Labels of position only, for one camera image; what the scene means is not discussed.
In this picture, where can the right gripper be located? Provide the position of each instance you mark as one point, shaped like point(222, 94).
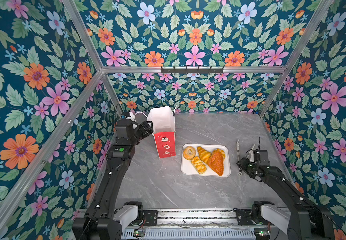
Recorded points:
point(242, 164)

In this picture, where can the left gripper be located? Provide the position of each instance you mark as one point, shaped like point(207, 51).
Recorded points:
point(149, 128)

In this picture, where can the large orange-brown croissant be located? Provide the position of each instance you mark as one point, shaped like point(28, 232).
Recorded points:
point(216, 162)

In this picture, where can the red white paper bag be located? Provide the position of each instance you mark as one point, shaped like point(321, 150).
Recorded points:
point(164, 127)

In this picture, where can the yellow ring bread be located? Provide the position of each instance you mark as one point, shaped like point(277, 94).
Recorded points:
point(189, 153)

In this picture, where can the yellow croissant bread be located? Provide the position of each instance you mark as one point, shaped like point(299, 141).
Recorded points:
point(204, 155)

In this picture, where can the yellow twisted bread roll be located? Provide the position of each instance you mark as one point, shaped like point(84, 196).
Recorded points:
point(199, 165)

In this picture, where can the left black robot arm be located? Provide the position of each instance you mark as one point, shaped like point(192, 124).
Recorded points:
point(102, 221)

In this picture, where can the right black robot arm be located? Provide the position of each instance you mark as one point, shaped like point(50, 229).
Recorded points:
point(304, 220)

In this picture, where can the white rectangular tray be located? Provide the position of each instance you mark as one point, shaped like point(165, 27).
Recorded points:
point(188, 169)

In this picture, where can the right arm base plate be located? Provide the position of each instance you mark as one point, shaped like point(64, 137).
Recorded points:
point(247, 217)

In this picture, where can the black wall hook rail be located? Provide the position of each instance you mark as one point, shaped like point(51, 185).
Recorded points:
point(192, 70)

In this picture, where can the aluminium front rail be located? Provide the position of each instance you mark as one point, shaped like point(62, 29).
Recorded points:
point(190, 216)

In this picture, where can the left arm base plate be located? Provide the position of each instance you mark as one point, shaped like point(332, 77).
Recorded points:
point(147, 218)

